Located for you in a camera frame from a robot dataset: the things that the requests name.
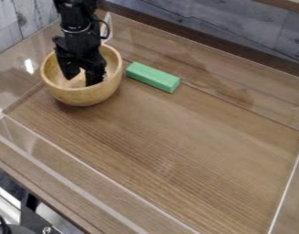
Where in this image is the wooden bowl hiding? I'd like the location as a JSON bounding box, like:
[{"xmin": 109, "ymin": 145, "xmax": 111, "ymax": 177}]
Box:
[{"xmin": 40, "ymin": 44, "xmax": 123, "ymax": 107}]

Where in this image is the clear acrylic corner bracket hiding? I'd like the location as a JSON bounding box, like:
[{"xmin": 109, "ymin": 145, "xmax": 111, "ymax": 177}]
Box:
[{"xmin": 101, "ymin": 13, "xmax": 113, "ymax": 43}]

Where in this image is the black cable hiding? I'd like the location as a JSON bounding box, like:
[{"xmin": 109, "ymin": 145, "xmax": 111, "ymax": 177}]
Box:
[{"xmin": 0, "ymin": 209, "xmax": 12, "ymax": 234}]

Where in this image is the black metal base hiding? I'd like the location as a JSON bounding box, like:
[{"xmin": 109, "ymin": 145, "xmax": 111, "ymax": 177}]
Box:
[{"xmin": 20, "ymin": 193, "xmax": 63, "ymax": 234}]

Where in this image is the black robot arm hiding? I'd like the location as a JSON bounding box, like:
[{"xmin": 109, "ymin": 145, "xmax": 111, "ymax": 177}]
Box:
[{"xmin": 52, "ymin": 0, "xmax": 110, "ymax": 86}]

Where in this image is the clear acrylic enclosure wall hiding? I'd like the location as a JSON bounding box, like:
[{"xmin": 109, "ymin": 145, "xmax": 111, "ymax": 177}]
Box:
[{"xmin": 0, "ymin": 112, "xmax": 201, "ymax": 234}]

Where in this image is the green stick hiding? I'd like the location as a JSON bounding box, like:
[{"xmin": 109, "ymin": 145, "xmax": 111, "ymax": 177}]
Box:
[{"xmin": 126, "ymin": 62, "xmax": 181, "ymax": 93}]

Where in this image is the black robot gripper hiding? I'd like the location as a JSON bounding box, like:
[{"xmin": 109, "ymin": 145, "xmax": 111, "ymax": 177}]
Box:
[{"xmin": 52, "ymin": 30, "xmax": 107, "ymax": 87}]

